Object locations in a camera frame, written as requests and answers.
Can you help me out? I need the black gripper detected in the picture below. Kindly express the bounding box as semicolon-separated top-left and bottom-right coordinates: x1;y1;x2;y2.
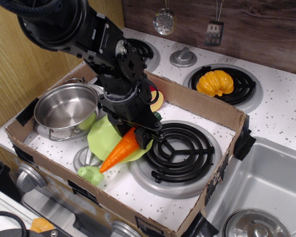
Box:
99;90;163;150

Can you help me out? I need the orange toy carrot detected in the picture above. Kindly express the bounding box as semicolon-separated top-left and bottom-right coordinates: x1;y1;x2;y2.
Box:
100;126;140;173

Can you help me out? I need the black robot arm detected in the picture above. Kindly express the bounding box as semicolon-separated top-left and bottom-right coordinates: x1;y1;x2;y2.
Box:
0;0;163;149

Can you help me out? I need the light green plastic plate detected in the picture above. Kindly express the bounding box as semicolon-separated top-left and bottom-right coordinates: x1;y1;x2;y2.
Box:
87;115;153;163

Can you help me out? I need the red halved toy fruit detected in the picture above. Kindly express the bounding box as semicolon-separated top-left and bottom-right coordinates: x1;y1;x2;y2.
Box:
150;86;164;112

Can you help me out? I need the small green toy piece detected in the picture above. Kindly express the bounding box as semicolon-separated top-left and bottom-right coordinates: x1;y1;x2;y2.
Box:
77;166;104;186

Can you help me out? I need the front right black burner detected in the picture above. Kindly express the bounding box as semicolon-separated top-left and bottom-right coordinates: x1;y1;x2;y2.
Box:
130;120;222;199

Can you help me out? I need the stainless steel pot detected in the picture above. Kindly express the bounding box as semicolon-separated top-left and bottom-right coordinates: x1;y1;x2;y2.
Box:
34;83;99;142

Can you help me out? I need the silver stove top knob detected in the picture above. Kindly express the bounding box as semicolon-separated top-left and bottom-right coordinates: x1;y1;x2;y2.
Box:
169;47;197;68

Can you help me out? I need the yellow toy pumpkin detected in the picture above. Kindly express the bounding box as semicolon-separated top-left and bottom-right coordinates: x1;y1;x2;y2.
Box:
196;70;234;97

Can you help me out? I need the silver front right knob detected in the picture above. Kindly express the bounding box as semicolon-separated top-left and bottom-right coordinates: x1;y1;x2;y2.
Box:
110;220;141;237

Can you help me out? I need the silver front left knob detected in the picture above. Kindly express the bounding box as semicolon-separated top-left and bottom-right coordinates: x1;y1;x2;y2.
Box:
16;163;47;193

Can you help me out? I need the hanging slotted metal spoon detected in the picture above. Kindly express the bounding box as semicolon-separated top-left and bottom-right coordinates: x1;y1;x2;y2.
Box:
153;0;177;36

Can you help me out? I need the back right black burner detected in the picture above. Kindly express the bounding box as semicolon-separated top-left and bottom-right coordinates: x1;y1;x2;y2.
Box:
183;64;263;114

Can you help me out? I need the hanging metal spatula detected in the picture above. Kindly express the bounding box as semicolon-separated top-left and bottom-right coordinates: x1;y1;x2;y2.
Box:
204;0;224;46

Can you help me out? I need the orange object bottom left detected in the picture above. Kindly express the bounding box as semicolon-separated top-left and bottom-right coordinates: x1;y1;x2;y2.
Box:
30;218;55;233

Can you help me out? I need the silver sink drain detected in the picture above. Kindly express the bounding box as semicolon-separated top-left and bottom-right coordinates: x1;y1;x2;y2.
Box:
222;208;291;237

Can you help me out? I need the grey toy sink basin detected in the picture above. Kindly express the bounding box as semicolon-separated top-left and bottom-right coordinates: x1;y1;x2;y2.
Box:
205;138;296;237

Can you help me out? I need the black braided cable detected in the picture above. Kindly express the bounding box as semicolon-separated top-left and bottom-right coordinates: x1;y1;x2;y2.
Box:
0;211;28;237

